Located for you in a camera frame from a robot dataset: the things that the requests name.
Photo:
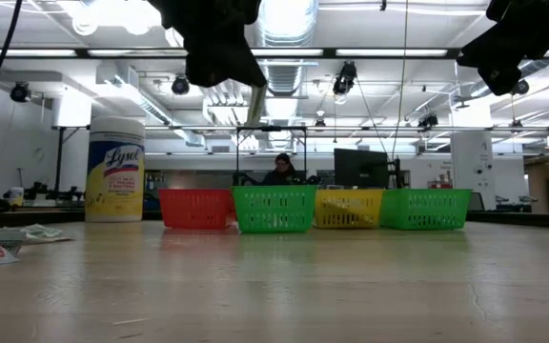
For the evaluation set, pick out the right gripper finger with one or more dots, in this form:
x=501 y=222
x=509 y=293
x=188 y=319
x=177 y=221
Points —
x=491 y=50

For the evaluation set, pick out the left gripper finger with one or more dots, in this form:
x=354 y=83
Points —
x=222 y=62

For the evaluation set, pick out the black background robot arm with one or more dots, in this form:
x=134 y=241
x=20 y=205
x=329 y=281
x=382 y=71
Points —
x=55 y=194

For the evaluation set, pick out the black ceiling spotlight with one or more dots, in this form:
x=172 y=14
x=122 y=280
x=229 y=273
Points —
x=180 y=86
x=345 y=78
x=428 y=120
x=522 y=87
x=19 y=92

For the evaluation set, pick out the black overhead beam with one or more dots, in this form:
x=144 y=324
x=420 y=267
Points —
x=327 y=53

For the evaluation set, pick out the white square pillar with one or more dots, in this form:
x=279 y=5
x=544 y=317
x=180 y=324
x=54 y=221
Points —
x=472 y=167

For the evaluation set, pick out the person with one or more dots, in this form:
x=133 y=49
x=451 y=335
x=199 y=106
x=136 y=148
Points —
x=281 y=174

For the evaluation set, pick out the red plastic basket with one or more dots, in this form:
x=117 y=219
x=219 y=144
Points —
x=193 y=209

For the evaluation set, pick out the green plastic basket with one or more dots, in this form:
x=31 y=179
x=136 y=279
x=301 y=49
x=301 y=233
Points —
x=274 y=209
x=424 y=209

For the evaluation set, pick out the yellow Lysol wipes canister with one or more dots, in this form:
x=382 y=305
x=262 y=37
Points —
x=115 y=181

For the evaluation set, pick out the black computer monitor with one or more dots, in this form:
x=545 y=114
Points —
x=360 y=169

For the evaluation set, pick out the yellow plastic basket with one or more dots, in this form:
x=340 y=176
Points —
x=346 y=209

